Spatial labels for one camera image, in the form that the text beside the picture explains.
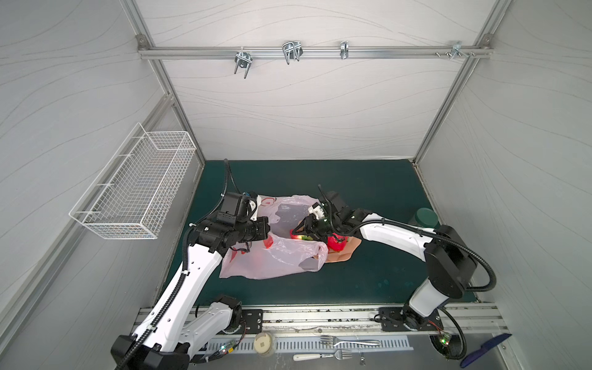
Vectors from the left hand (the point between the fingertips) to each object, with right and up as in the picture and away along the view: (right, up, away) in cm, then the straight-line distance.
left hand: (273, 224), depth 74 cm
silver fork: (+20, -35, -4) cm, 40 cm away
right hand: (+8, -3, +5) cm, 10 cm away
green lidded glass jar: (+59, 0, +16) cm, 61 cm away
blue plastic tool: (+66, -38, -4) cm, 76 cm away
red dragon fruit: (+22, -9, +10) cm, 26 cm away
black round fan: (+56, -39, -2) cm, 68 cm away
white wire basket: (-42, +11, -5) cm, 43 cm away
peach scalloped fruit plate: (+26, -13, +12) cm, 31 cm away
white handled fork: (+21, -39, -5) cm, 45 cm away
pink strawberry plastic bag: (+3, -9, -2) cm, 9 cm away
